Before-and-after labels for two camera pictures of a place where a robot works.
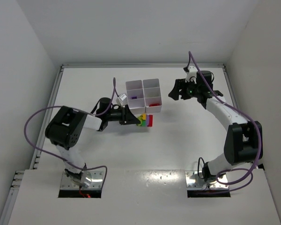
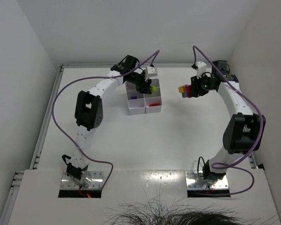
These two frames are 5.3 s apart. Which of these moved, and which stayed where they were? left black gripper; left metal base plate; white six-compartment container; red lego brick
Moved: left black gripper
Stayed: white six-compartment container; red lego brick; left metal base plate
